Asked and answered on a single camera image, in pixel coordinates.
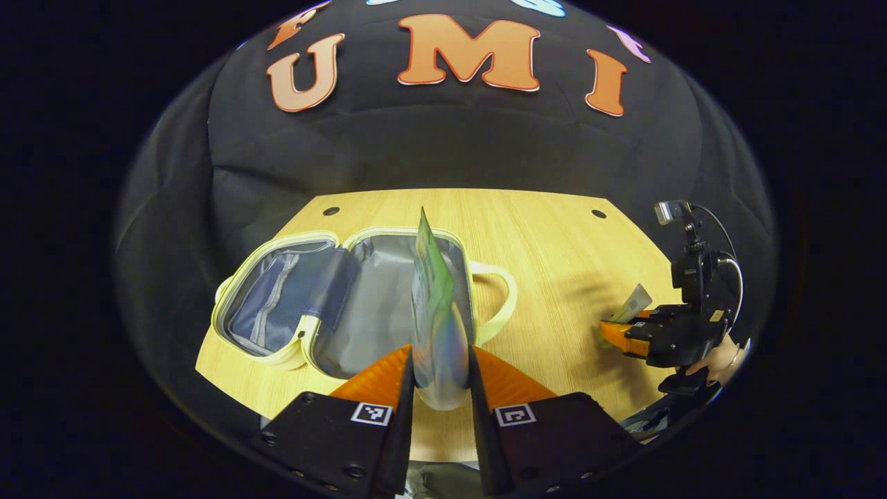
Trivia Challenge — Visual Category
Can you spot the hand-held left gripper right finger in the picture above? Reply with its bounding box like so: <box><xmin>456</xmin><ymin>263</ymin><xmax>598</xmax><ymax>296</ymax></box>
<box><xmin>468</xmin><ymin>344</ymin><xmax>643</xmax><ymax>498</ymax></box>

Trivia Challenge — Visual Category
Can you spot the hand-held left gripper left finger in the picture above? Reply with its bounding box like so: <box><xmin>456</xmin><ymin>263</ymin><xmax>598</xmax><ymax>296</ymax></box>
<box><xmin>252</xmin><ymin>344</ymin><xmax>416</xmax><ymax>498</ymax></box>

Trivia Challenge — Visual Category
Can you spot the small grey sachet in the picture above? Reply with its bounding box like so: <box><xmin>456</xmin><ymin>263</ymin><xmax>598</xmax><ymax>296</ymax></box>
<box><xmin>610</xmin><ymin>283</ymin><xmax>653</xmax><ymax>324</ymax></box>

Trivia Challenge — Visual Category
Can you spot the large green silver sachet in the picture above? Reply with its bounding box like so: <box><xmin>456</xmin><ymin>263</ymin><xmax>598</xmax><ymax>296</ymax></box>
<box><xmin>410</xmin><ymin>207</ymin><xmax>472</xmax><ymax>411</ymax></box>

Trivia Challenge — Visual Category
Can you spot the cream suitcase with grey lining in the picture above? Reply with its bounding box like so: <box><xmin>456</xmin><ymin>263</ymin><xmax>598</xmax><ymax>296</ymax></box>
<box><xmin>211</xmin><ymin>227</ymin><xmax>519</xmax><ymax>380</ymax></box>

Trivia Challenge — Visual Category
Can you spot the person's grey clothing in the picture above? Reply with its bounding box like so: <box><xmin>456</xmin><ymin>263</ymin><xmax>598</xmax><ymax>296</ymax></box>
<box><xmin>405</xmin><ymin>459</ymin><xmax>486</xmax><ymax>499</ymax></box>

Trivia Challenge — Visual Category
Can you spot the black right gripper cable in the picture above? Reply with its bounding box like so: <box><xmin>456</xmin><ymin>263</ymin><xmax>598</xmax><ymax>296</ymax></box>
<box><xmin>690</xmin><ymin>202</ymin><xmax>746</xmax><ymax>316</ymax></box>

